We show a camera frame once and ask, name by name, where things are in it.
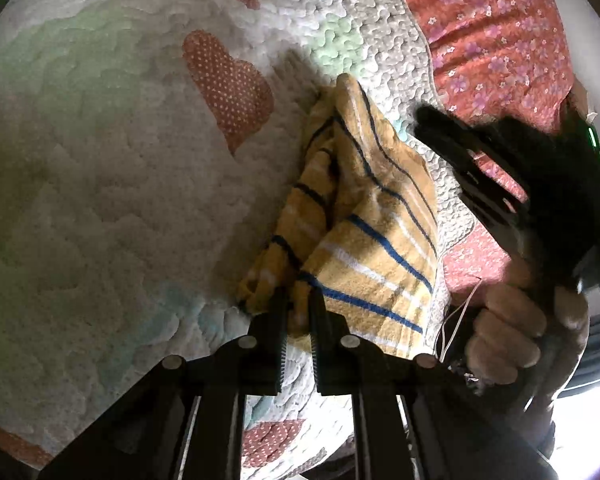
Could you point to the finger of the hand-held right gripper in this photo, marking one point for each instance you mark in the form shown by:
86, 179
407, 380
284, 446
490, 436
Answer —
455, 132
490, 195

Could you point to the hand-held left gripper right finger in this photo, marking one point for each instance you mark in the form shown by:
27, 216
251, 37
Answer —
316, 345

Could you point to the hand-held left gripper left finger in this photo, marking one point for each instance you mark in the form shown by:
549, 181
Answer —
279, 345

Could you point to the yellow striped sweater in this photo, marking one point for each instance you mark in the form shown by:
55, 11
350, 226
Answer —
370, 230

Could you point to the person's right hand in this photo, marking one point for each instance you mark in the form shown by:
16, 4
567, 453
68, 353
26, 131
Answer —
505, 325

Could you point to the red floral bedsheet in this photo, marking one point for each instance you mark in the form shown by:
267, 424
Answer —
490, 45

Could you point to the quilted pastel patchwork mat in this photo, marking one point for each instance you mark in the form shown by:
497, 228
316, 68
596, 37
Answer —
130, 185

